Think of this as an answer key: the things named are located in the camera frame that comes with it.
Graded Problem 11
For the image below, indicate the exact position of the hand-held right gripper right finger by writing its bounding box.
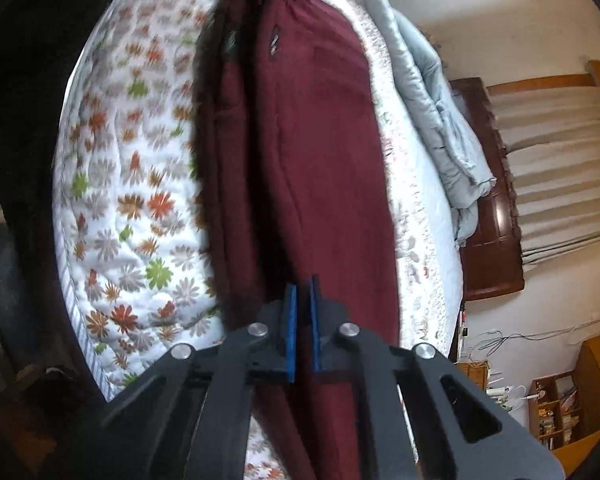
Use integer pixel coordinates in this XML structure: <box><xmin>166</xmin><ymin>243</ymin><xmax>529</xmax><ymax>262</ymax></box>
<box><xmin>307</xmin><ymin>275</ymin><xmax>566</xmax><ymax>480</ymax></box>

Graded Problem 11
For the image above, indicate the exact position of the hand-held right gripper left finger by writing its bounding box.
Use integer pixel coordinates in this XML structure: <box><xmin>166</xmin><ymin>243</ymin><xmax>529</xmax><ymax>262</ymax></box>
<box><xmin>40</xmin><ymin>284</ymin><xmax>301</xmax><ymax>480</ymax></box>

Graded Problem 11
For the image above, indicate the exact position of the dark red towel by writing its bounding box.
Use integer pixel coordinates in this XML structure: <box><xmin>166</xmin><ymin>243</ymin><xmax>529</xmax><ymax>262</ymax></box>
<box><xmin>192</xmin><ymin>0</ymin><xmax>401</xmax><ymax>480</ymax></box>

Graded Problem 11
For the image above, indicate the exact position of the wooden nightstand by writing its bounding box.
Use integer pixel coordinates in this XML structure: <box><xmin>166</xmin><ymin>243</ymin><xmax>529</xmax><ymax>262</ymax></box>
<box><xmin>455</xmin><ymin>360</ymin><xmax>491</xmax><ymax>392</ymax></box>

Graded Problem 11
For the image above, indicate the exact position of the light blue bed sheet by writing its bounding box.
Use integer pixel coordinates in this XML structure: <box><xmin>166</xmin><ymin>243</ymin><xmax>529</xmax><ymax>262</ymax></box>
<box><xmin>380</xmin><ymin>85</ymin><xmax>463</xmax><ymax>311</ymax></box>

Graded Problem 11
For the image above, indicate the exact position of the grey comforter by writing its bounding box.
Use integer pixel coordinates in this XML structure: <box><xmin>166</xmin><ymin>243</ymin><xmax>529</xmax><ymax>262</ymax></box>
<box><xmin>325</xmin><ymin>0</ymin><xmax>498</xmax><ymax>246</ymax></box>

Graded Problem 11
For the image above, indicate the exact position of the dark wooden headboard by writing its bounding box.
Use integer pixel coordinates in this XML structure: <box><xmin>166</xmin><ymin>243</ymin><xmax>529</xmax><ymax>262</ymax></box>
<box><xmin>450</xmin><ymin>77</ymin><xmax>526</xmax><ymax>303</ymax></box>

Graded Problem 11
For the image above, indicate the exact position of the cluster of bottles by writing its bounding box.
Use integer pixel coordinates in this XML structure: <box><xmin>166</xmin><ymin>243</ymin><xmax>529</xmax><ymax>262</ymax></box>
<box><xmin>485</xmin><ymin>377</ymin><xmax>531</xmax><ymax>411</ymax></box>

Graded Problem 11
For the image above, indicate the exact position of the floral quilted bedspread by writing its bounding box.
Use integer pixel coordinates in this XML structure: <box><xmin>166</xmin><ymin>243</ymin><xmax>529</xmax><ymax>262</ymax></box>
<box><xmin>52</xmin><ymin>0</ymin><xmax>463</xmax><ymax>480</ymax></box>

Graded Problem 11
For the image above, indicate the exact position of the cluttered shelf nook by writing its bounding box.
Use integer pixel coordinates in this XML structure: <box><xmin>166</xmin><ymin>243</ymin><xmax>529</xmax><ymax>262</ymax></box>
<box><xmin>529</xmin><ymin>372</ymin><xmax>583</xmax><ymax>450</ymax></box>

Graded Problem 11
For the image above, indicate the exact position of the beige pleated curtain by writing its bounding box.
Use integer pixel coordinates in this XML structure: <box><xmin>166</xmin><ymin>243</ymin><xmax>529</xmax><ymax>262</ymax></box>
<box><xmin>487</xmin><ymin>80</ymin><xmax>600</xmax><ymax>266</ymax></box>

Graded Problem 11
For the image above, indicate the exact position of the wooden desk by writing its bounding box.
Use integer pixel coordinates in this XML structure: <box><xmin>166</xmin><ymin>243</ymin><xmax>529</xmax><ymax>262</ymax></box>
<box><xmin>550</xmin><ymin>422</ymin><xmax>600</xmax><ymax>476</ymax></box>

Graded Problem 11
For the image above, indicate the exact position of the wooden wall beam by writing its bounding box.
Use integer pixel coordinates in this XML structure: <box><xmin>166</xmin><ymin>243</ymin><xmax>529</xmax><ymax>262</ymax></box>
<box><xmin>487</xmin><ymin>60</ymin><xmax>600</xmax><ymax>136</ymax></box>

